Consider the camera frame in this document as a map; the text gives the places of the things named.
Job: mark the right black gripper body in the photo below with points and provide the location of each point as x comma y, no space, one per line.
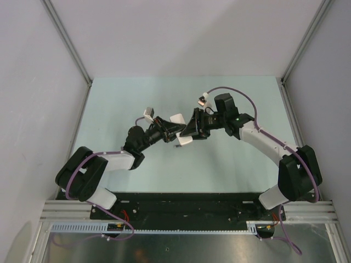
202,116

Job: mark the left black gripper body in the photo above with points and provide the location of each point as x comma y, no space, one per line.
162,129

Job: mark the white red remote control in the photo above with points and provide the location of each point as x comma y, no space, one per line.
182,141

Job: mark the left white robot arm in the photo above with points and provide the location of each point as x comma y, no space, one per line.
82,173

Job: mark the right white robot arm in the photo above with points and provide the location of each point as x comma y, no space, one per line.
298,169

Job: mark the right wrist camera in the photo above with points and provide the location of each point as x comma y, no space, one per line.
204,102

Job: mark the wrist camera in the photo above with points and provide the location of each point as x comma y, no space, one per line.
149,115
204,102

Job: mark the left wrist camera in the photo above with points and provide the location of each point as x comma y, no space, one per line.
149,115

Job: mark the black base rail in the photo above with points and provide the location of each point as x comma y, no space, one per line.
188,211

